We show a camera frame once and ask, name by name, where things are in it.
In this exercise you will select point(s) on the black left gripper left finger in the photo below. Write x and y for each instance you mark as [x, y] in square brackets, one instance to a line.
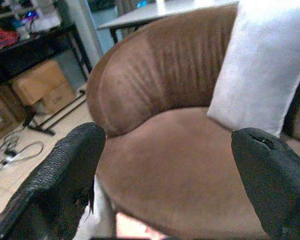
[52, 187]

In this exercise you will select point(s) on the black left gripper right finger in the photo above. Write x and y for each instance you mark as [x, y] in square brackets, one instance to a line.
[277, 180]

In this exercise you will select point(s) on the white pillow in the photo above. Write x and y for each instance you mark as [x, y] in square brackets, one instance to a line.
[260, 62]

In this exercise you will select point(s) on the brown velvet round sofa chair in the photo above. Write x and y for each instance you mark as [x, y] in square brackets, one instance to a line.
[165, 162]

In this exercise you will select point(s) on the brown cardboard box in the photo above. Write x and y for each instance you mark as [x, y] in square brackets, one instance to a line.
[40, 82]
[2, 105]

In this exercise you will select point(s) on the black metal desk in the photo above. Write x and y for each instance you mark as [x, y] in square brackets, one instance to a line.
[27, 52]

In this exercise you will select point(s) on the red bag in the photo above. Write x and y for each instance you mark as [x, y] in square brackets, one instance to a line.
[2, 37]

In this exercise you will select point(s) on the white dining table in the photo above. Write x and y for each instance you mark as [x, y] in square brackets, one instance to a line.
[145, 12]

